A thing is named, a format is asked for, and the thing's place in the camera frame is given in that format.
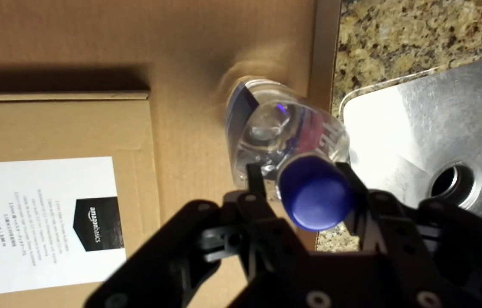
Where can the cardboard package white label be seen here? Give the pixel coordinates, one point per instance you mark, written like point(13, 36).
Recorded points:
point(53, 125)

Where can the stainless steel sink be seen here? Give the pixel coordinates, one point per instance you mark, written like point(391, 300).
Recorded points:
point(412, 130)

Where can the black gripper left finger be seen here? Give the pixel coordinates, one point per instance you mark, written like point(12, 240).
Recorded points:
point(195, 250)

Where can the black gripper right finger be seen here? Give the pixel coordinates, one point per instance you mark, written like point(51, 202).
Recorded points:
point(456, 250)

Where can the clear bottle blue cap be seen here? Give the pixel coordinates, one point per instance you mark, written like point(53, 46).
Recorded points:
point(275, 130)

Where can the large flat cardboard box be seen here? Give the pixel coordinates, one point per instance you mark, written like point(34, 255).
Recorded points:
point(195, 45)

